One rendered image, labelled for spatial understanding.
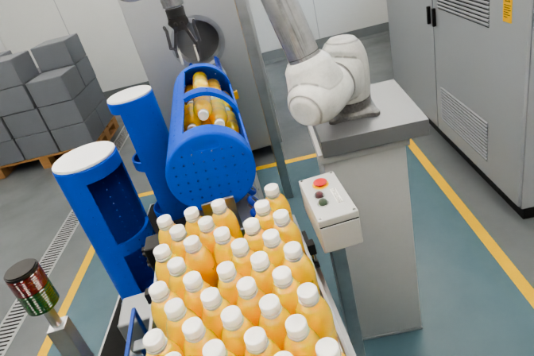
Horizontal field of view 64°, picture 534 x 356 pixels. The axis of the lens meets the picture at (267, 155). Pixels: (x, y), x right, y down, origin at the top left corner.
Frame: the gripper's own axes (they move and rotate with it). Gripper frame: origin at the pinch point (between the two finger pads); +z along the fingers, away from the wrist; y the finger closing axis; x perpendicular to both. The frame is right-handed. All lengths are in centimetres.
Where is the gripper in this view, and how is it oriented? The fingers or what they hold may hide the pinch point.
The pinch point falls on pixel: (188, 56)
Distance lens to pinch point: 186.4
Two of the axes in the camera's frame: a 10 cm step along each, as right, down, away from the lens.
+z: 2.1, 8.6, 4.7
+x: 1.7, 4.4, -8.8
